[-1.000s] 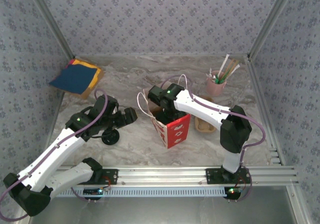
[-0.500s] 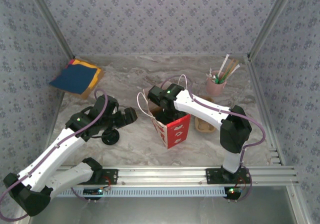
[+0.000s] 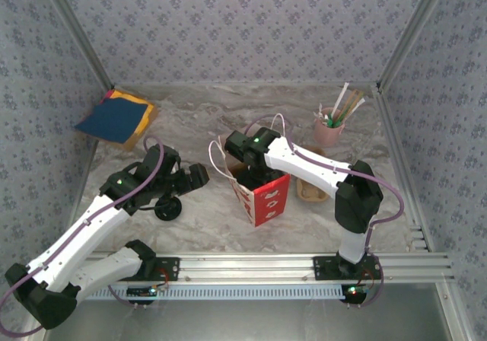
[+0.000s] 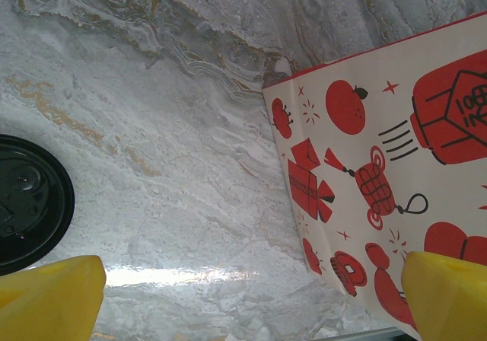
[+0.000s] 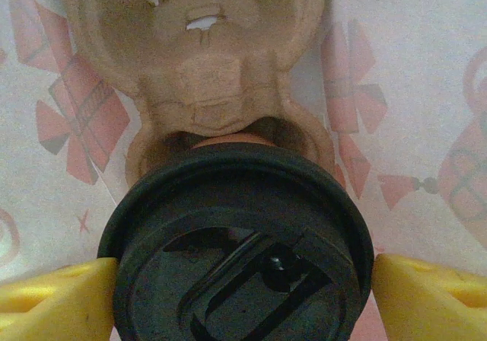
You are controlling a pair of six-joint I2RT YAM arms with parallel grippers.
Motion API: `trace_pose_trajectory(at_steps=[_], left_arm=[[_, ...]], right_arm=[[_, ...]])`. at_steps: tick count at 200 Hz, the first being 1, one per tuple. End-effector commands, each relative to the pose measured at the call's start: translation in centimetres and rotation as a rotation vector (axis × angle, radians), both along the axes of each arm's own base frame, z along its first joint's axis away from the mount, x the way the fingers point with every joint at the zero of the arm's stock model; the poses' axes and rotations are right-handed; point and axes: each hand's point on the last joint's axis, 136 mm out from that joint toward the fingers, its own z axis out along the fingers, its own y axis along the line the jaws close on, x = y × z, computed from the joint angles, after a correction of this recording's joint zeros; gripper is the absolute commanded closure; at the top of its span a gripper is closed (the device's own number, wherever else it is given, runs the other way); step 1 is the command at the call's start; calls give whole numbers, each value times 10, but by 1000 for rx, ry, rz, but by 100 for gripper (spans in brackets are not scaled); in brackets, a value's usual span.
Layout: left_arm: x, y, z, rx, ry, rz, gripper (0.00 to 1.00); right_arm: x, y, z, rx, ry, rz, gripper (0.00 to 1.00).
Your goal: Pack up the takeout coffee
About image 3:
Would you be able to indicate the white red printed paper bag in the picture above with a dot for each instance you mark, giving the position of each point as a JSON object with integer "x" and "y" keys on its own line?
{"x": 272, "y": 204}

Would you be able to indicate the brown pulp cup carrier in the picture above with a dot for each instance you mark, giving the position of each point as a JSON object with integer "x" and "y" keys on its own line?
{"x": 310, "y": 192}

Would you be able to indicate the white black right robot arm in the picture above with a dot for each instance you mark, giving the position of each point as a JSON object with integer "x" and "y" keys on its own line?
{"x": 312, "y": 166}

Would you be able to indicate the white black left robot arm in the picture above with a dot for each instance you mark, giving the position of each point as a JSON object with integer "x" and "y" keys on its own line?
{"x": 76, "y": 234}

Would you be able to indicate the black plastic cup lid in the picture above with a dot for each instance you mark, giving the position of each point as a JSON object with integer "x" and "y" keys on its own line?
{"x": 167, "y": 211}

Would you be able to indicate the yellow napkin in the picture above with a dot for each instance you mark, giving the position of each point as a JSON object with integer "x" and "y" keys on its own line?
{"x": 142, "y": 122}

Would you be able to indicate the pink metal bucket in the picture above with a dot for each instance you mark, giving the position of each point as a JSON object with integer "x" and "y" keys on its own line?
{"x": 329, "y": 133}

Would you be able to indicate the blue napkin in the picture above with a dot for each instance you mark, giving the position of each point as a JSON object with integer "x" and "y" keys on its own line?
{"x": 110, "y": 120}

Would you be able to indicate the green plastic stirrer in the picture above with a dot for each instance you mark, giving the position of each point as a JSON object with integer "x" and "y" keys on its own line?
{"x": 334, "y": 122}

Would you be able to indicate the small circuit board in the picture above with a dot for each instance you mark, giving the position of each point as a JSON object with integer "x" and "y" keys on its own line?
{"x": 142, "y": 290}
{"x": 355, "y": 290}

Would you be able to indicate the red napkin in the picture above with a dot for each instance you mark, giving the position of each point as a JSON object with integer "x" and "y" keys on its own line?
{"x": 107, "y": 95}

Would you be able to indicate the white wrapped straw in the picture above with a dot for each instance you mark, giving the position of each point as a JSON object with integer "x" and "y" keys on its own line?
{"x": 355, "y": 107}
{"x": 341, "y": 97}

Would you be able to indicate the brown striped wrapped straw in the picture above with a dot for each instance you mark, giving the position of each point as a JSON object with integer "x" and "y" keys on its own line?
{"x": 350, "y": 103}

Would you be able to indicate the grey metal panel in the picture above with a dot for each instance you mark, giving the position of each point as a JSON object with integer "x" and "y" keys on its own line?
{"x": 243, "y": 322}

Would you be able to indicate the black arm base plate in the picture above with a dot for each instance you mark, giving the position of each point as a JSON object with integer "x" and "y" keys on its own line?
{"x": 171, "y": 268}
{"x": 323, "y": 268}

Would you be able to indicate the aluminium mounting rail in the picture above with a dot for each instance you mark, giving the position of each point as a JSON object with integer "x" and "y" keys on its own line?
{"x": 247, "y": 268}

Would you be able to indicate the aluminium frame post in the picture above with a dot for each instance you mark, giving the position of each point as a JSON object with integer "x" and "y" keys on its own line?
{"x": 76, "y": 32}
{"x": 414, "y": 32}

